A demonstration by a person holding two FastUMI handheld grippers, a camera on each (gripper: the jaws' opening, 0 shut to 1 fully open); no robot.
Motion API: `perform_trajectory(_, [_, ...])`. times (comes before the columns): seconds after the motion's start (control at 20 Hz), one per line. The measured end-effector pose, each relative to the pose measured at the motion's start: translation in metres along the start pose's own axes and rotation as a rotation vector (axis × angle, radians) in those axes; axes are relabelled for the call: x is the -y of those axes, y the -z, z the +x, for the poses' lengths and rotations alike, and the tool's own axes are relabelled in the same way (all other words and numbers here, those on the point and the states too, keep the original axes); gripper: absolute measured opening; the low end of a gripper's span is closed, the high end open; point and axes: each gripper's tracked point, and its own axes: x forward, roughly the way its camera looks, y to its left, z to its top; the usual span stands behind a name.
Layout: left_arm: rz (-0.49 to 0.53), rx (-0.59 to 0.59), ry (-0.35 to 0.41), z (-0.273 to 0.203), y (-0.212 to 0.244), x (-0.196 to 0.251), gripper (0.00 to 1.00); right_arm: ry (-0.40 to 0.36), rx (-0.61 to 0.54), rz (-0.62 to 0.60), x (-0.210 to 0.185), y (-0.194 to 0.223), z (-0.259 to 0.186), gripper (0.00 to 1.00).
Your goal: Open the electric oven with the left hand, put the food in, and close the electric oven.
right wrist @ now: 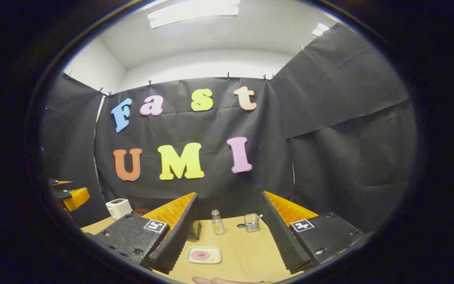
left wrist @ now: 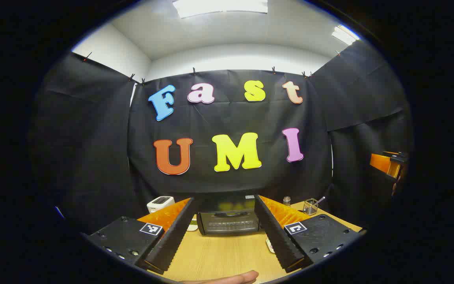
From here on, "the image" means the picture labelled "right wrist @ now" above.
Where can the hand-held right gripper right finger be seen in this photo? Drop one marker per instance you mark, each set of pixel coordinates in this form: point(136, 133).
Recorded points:
point(282, 240)

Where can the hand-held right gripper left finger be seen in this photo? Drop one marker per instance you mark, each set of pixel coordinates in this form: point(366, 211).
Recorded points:
point(177, 236)

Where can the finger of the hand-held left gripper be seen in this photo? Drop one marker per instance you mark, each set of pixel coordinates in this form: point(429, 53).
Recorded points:
point(78, 196)

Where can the black electric oven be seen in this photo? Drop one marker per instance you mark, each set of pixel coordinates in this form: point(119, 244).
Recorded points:
point(195, 230)

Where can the pink round food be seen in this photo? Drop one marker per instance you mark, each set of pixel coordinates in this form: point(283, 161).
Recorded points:
point(200, 255)

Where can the pale square plate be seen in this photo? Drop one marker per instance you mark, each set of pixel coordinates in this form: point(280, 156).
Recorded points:
point(213, 255)

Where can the clear bottle with yellow label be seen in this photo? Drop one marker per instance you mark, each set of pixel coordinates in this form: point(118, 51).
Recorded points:
point(217, 225)

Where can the white toaster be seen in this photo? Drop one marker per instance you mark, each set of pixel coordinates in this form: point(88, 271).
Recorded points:
point(118, 208)

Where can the black backdrop cloth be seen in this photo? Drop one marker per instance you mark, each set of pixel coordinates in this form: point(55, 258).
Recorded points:
point(211, 126)

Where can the small ceiling light panel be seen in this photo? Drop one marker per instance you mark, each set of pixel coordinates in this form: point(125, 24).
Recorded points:
point(320, 29)

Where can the long ceiling light panel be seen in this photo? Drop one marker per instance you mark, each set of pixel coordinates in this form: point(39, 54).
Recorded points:
point(193, 12)

